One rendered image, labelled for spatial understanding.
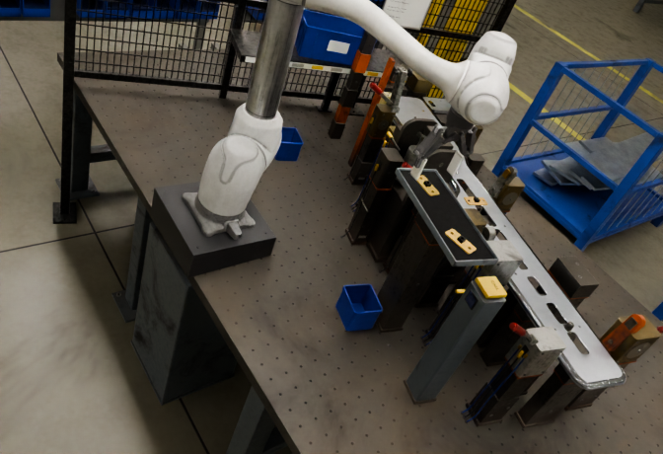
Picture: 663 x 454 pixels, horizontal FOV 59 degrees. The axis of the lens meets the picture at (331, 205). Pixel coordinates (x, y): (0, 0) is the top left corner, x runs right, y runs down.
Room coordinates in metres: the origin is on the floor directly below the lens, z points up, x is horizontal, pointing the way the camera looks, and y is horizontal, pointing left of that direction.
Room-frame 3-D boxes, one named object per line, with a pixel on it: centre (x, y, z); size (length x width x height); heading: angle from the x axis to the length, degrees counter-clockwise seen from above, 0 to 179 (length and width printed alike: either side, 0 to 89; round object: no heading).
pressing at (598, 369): (1.70, -0.47, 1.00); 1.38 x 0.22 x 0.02; 33
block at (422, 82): (2.40, -0.16, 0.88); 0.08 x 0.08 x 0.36; 33
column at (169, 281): (1.41, 0.33, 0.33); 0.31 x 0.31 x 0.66; 49
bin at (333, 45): (2.34, 0.24, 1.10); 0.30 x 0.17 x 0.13; 115
